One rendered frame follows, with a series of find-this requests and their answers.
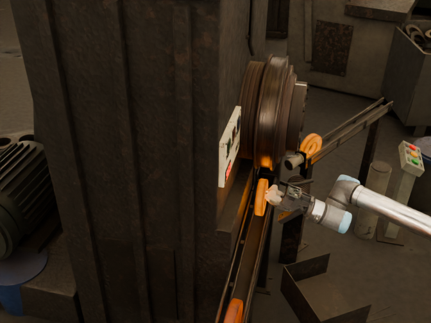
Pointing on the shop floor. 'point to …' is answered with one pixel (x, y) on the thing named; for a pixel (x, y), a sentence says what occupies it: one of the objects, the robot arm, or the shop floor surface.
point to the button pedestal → (401, 193)
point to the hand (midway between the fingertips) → (261, 193)
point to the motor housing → (292, 229)
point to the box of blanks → (410, 76)
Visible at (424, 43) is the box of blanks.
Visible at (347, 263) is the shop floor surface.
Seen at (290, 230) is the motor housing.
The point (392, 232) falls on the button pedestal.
